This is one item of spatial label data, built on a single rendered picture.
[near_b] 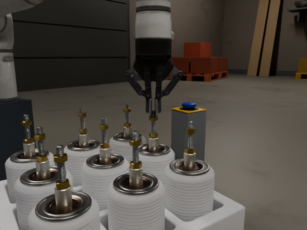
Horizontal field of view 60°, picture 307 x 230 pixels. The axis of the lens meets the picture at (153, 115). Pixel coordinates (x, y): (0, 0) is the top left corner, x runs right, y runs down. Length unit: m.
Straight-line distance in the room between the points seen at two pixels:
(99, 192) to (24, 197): 0.13
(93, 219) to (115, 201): 0.05
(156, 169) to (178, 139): 0.20
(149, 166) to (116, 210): 0.16
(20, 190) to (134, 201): 0.19
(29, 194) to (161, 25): 0.38
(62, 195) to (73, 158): 0.24
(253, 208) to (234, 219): 0.38
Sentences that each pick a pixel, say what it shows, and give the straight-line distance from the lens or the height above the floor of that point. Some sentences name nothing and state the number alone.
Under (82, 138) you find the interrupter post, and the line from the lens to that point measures 0.64.
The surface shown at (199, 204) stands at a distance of 0.51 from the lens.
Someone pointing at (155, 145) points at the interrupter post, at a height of 0.27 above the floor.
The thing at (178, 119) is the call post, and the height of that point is 0.29.
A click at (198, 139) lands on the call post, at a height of 0.23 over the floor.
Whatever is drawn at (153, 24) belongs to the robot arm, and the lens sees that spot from 0.54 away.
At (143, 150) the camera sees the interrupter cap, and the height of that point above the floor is 0.25.
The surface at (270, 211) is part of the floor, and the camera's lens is 0.93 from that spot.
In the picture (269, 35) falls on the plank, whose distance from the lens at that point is 6.98.
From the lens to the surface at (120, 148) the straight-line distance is 0.67.
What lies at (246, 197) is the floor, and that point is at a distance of 0.98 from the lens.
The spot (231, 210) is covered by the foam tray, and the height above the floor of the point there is 0.18.
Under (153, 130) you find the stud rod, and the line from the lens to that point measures 0.59.
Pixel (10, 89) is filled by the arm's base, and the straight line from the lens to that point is 1.08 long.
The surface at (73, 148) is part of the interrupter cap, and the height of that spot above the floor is 0.25.
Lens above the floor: 0.46
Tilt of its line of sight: 12 degrees down
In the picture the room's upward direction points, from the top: straight up
